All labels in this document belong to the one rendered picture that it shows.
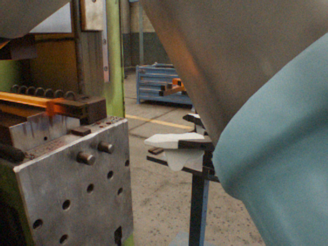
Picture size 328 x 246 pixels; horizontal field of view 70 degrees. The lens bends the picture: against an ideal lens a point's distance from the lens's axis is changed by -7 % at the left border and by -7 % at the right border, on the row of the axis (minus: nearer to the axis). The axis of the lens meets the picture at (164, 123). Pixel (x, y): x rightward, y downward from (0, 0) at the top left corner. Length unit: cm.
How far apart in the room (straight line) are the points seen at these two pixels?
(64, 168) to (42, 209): 10
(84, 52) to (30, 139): 40
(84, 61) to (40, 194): 49
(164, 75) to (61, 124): 382
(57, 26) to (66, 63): 31
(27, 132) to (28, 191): 13
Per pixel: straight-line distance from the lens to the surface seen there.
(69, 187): 66
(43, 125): 64
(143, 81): 463
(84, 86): 91
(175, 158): 40
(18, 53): 71
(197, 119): 48
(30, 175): 58
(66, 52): 94
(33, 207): 61
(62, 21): 67
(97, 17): 94
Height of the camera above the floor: 114
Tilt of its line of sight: 18 degrees down
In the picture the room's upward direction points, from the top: straight up
